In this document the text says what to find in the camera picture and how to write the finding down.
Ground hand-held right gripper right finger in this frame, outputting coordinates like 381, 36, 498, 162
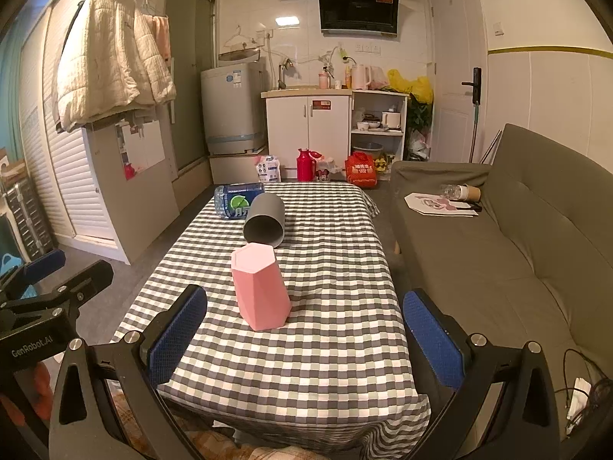
402, 289, 562, 460

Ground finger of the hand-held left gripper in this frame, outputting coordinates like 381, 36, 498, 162
0, 249, 67, 304
10, 260, 115, 319

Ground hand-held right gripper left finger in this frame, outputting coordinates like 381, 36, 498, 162
48, 284, 209, 460

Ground pink hexagonal cup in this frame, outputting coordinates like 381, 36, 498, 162
231, 243, 294, 332

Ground grey cup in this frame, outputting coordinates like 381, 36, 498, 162
243, 193, 287, 248

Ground blue plastic basket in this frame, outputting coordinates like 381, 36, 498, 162
0, 253, 36, 300

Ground grey suitcase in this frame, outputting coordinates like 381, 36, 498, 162
0, 179, 57, 262

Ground white louvred wardrobe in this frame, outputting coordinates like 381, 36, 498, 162
18, 0, 131, 265

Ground olive green sofa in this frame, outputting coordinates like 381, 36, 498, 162
389, 123, 613, 460

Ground grey checkered tablecloth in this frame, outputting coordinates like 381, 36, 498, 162
111, 181, 432, 456

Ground printed paper card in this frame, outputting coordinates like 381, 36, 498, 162
403, 192, 480, 218

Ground blue water bottle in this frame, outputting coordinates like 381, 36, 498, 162
213, 183, 266, 220

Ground white power strip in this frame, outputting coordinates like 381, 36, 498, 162
566, 378, 593, 419

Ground red shopping bag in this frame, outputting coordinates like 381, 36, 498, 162
345, 151, 379, 189

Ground white blue detergent pouch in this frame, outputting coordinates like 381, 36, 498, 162
252, 154, 283, 184

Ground cartoon mouse bag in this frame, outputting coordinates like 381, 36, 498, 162
313, 151, 346, 183

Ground grey plastic basin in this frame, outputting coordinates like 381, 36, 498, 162
352, 141, 384, 162

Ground red thermos flask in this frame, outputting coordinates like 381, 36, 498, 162
296, 148, 313, 182

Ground white quilted jacket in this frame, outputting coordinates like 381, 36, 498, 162
56, 0, 176, 133

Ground frosted glass door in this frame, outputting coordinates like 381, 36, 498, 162
165, 0, 219, 174

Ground green leafy vegetables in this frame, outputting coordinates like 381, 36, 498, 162
407, 100, 433, 131

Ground grey washing machine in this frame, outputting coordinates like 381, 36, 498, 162
200, 61, 269, 156

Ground white kitchen cabinet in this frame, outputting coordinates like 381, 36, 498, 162
261, 87, 411, 183

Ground pink hanging garment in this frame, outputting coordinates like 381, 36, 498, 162
152, 15, 172, 61

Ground yellow plastic bag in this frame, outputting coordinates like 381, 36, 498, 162
387, 69, 434, 105

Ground basin on washing machine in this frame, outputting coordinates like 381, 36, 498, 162
218, 48, 262, 68

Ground white door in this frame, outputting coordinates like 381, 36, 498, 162
428, 0, 485, 164

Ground metal faucet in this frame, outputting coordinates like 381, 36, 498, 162
278, 57, 296, 91

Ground black range hood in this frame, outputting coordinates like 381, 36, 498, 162
317, 0, 402, 36

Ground tangled black cables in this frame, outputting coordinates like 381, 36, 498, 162
562, 347, 613, 438

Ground green handled mop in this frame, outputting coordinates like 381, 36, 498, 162
468, 103, 480, 164

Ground black door handle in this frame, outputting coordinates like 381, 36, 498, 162
462, 67, 482, 105

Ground wire clothes hanger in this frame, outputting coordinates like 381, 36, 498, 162
223, 24, 260, 51

